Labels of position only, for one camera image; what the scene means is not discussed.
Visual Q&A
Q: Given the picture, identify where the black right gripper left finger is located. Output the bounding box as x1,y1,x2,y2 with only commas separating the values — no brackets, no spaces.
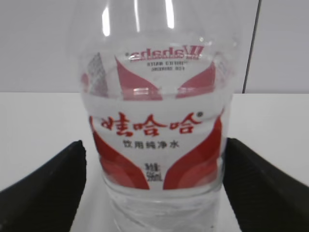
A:
0,141,87,232

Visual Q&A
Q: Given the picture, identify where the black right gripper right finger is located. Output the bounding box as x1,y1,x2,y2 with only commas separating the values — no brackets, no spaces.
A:
223,138,309,232

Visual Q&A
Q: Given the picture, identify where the clear Wahaha water bottle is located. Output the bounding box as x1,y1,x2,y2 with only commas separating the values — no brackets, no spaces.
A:
70,0,239,232

